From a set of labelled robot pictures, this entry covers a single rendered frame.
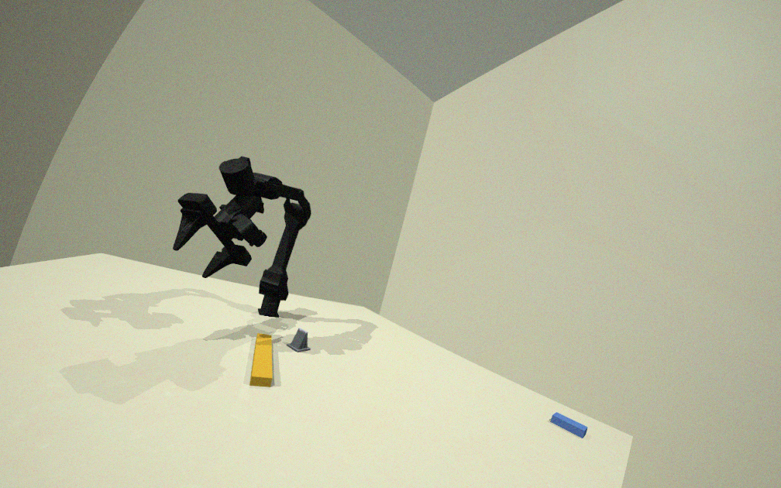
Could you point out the yellow bar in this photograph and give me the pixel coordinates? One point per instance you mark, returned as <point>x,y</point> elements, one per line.
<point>261,374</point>

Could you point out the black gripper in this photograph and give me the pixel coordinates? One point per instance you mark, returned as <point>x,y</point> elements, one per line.
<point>197,211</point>

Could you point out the blue rectangular bar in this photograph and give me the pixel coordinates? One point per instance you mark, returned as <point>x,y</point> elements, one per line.
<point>569,424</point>

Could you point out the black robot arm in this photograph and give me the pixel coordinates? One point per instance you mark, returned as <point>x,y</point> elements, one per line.
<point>249,189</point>

